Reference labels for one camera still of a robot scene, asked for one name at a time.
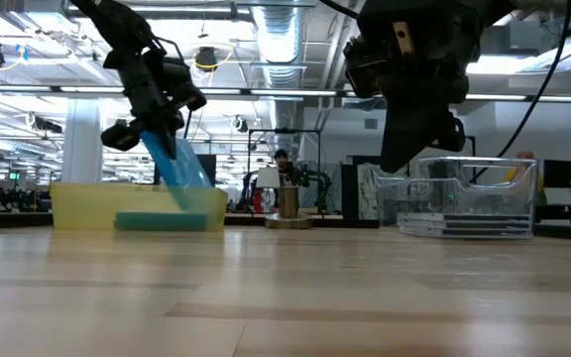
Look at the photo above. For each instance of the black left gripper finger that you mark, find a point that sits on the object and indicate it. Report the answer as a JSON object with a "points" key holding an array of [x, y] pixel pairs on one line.
{"points": [[170, 136]]}

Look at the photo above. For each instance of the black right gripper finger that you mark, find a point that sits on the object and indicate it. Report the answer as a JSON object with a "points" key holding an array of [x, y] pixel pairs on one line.
{"points": [[407, 139]]}

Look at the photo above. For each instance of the clear plastic bin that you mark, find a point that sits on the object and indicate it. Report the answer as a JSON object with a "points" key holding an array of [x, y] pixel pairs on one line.
{"points": [[523, 198]]}

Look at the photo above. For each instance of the black background robot arm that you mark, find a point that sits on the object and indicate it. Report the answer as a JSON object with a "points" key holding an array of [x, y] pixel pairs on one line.
{"points": [[322, 183], [246, 191]]}

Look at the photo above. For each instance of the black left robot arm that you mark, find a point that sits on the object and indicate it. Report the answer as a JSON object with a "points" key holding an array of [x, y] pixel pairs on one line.
{"points": [[112, 22]]}

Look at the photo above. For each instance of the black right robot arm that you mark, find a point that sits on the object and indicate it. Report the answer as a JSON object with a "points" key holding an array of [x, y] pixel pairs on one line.
{"points": [[489, 7]]}

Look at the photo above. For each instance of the crumpled plastic sheet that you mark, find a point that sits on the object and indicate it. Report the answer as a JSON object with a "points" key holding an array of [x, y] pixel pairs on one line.
{"points": [[370, 193]]}

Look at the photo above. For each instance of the tall black box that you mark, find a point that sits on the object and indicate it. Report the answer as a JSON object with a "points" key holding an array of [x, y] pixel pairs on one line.
{"points": [[350, 193]]}

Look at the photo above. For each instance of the white round pillar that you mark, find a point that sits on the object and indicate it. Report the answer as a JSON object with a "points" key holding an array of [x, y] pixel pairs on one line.
{"points": [[82, 149]]}

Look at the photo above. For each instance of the white shade lamp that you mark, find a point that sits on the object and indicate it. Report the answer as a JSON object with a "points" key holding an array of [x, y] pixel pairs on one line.
{"points": [[268, 177]]}

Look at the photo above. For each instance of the background wooden desk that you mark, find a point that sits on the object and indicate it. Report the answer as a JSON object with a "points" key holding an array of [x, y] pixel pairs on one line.
{"points": [[246, 216]]}

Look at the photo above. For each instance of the person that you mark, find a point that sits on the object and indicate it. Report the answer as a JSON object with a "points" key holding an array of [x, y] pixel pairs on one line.
{"points": [[281, 158], [524, 155]]}

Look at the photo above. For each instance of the yellow translucent plastic bin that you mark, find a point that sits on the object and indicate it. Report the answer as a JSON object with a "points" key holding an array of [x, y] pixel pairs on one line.
{"points": [[82, 208]]}

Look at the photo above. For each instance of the long ceiling light strip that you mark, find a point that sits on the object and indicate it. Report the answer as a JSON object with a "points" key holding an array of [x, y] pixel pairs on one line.
{"points": [[290, 92]]}

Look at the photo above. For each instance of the brass cylinder stand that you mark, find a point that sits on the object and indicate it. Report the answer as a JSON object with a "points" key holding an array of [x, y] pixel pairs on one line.
{"points": [[289, 203]]}

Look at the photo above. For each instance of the black bench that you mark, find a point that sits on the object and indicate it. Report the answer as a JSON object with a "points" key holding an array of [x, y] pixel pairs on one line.
{"points": [[568, 210]]}

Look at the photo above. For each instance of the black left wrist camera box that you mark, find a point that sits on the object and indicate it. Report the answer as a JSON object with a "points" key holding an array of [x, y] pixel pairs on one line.
{"points": [[181, 84]]}

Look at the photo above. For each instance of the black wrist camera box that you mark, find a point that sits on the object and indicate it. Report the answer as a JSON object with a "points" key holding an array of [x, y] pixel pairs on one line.
{"points": [[181, 84], [365, 69]]}

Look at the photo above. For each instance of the grey wall vent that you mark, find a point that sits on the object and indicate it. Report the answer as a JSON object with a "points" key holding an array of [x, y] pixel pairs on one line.
{"points": [[371, 124]]}

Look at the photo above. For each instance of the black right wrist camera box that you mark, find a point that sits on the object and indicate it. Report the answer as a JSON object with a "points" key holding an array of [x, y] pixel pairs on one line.
{"points": [[365, 69]]}

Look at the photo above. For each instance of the black rig frame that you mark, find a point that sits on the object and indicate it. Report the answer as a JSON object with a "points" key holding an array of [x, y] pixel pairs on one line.
{"points": [[285, 131]]}

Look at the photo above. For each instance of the silver spiral air duct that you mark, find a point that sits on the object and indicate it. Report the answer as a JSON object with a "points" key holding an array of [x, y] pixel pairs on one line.
{"points": [[280, 49]]}

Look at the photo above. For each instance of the small black wall monitor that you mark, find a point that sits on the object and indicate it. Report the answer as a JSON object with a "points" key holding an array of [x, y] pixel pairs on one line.
{"points": [[563, 173]]}

